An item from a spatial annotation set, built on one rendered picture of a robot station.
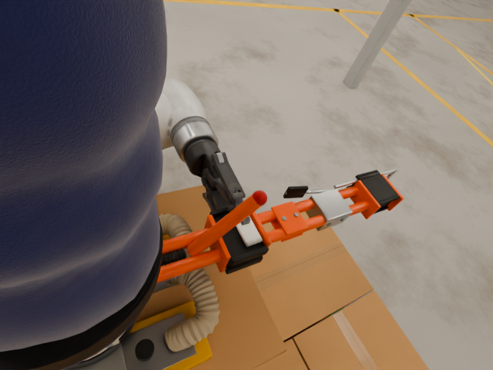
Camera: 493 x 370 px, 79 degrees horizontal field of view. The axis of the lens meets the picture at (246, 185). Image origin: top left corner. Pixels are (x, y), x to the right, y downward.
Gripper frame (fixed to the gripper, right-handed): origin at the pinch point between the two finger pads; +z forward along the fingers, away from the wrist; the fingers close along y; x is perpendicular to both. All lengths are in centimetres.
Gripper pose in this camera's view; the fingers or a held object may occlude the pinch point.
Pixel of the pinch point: (243, 233)
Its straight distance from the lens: 53.7
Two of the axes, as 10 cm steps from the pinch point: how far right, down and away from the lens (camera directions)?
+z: 4.4, 7.6, -4.7
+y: -2.4, 6.1, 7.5
